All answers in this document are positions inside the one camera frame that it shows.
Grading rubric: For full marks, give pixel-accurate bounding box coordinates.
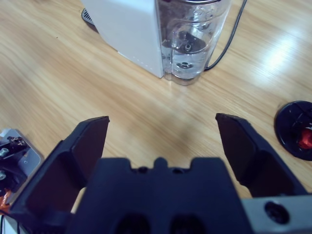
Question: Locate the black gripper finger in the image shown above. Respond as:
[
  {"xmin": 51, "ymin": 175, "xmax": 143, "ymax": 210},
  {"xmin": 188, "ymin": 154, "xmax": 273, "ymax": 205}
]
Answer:
[
  {"xmin": 9, "ymin": 116, "xmax": 110, "ymax": 231},
  {"xmin": 215, "ymin": 113, "xmax": 308, "ymax": 198}
]

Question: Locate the red coffee capsule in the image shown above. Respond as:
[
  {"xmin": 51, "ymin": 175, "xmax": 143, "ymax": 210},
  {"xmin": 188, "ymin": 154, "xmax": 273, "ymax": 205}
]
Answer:
[{"xmin": 298, "ymin": 128, "xmax": 312, "ymax": 150}]

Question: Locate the white capsule coffee machine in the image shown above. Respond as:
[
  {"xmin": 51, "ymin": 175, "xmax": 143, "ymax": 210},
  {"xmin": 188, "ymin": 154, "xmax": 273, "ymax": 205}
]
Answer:
[{"xmin": 80, "ymin": 0, "xmax": 164, "ymax": 79}]

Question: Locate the black capsule holder with rods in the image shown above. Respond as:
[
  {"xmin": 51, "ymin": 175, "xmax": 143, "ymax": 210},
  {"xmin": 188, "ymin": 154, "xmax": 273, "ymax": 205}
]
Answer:
[{"xmin": 274, "ymin": 100, "xmax": 312, "ymax": 161}]

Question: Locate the orange clamp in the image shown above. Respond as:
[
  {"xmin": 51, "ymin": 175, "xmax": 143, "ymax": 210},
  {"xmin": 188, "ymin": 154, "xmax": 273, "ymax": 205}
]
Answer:
[{"xmin": 0, "ymin": 189, "xmax": 12, "ymax": 211}]

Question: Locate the clear water tank black lid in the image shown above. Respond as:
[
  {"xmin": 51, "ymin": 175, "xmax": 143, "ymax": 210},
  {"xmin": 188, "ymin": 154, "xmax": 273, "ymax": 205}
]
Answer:
[{"xmin": 156, "ymin": 0, "xmax": 232, "ymax": 87}]

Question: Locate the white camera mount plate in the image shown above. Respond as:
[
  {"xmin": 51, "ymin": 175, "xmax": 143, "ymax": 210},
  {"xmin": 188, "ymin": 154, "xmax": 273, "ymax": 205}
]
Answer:
[{"xmin": 0, "ymin": 128, "xmax": 45, "ymax": 176}]

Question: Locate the dark camera mount post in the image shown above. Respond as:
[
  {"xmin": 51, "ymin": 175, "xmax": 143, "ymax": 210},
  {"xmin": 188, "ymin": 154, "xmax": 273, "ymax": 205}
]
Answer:
[{"xmin": 0, "ymin": 136, "xmax": 28, "ymax": 194}]

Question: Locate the black coffee machine cord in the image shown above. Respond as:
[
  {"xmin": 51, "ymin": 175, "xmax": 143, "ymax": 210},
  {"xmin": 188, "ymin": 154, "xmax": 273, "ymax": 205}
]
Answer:
[{"xmin": 204, "ymin": 0, "xmax": 249, "ymax": 72}]

